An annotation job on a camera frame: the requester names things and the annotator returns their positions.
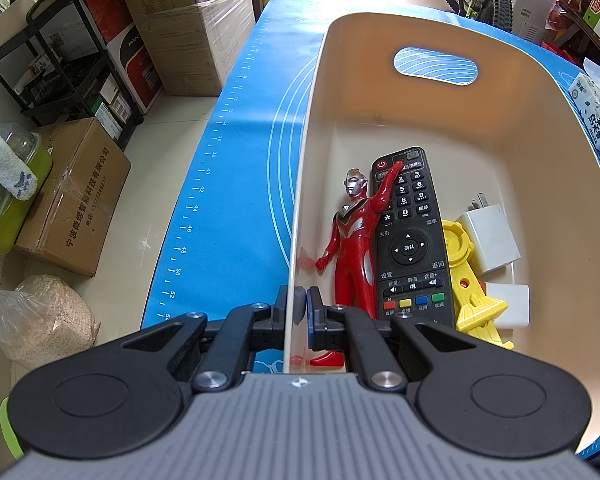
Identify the tissue pack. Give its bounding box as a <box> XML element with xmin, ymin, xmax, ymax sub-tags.
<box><xmin>568</xmin><ymin>58</ymin><xmax>600</xmax><ymax>151</ymax></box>

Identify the floor cardboard box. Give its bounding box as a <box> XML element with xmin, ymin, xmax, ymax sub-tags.
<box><xmin>15</xmin><ymin>118</ymin><xmax>131</xmax><ymax>278</ymax></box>

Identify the bag of grain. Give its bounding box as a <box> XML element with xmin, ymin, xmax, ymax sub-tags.
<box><xmin>0</xmin><ymin>274</ymin><xmax>99</xmax><ymax>370</ymax></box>

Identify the black metal shelf rack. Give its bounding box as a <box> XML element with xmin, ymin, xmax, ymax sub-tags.
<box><xmin>0</xmin><ymin>0</ymin><xmax>143</xmax><ymax>148</ymax></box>

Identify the beige plastic storage bin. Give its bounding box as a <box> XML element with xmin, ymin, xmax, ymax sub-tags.
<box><xmin>289</xmin><ymin>13</ymin><xmax>600</xmax><ymax>443</ymax></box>

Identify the red ultraman figure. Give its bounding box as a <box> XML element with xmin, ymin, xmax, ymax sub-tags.
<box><xmin>308</xmin><ymin>160</ymin><xmax>406</xmax><ymax>368</ymax></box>

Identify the black remote control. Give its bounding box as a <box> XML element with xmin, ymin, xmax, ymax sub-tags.
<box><xmin>370</xmin><ymin>146</ymin><xmax>455</xmax><ymax>328</ymax></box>

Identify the yellow toy wrench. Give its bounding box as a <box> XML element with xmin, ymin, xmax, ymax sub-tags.
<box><xmin>442</xmin><ymin>220</ymin><xmax>515</xmax><ymax>350</ymax></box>

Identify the white charger large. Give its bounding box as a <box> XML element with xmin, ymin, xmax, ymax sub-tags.
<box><xmin>456</xmin><ymin>193</ymin><xmax>521</xmax><ymax>276</ymax></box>

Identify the large stacked cardboard box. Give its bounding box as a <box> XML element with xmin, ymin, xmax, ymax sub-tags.
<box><xmin>125</xmin><ymin>0</ymin><xmax>256</xmax><ymax>96</ymax></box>

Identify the blue silicone baking mat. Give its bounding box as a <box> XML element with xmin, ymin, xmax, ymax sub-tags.
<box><xmin>143</xmin><ymin>0</ymin><xmax>600</xmax><ymax>445</ymax></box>

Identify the green lidded container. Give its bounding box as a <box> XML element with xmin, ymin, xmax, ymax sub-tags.
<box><xmin>0</xmin><ymin>122</ymin><xmax>53</xmax><ymax>255</ymax></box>

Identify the white charger small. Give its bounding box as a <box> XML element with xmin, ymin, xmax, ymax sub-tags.
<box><xmin>484</xmin><ymin>282</ymin><xmax>530</xmax><ymax>330</ymax></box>

